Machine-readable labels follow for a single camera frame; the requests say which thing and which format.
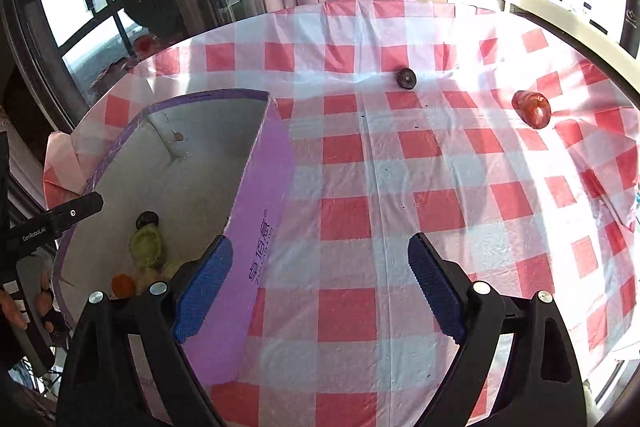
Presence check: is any orange mandarin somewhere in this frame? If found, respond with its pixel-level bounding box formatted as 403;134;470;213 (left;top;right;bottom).
111;273;137;299

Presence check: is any green kiwi half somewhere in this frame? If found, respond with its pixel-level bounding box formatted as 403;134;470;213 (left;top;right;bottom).
129;225;165;269

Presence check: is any dark passion fruit half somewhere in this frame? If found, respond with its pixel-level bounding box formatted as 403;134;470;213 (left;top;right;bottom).
396;67;416;90
136;210;160;230

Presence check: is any plastic-wrapped apple half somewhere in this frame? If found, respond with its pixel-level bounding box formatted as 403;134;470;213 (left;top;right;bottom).
134;261;181;295

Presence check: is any person left hand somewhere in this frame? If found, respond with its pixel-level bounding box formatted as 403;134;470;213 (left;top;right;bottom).
0;270;53;331

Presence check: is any purple cardboard box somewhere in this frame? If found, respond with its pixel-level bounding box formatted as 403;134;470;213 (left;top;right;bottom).
54;89;294;386

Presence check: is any dark red apple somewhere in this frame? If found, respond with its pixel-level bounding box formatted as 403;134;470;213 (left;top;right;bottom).
511;90;551;130

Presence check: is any red white checkered tablecloth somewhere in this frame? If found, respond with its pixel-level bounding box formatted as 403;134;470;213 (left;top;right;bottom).
43;0;639;426

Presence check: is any black box on shelf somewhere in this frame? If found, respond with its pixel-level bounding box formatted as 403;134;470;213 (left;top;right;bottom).
620;0;640;58

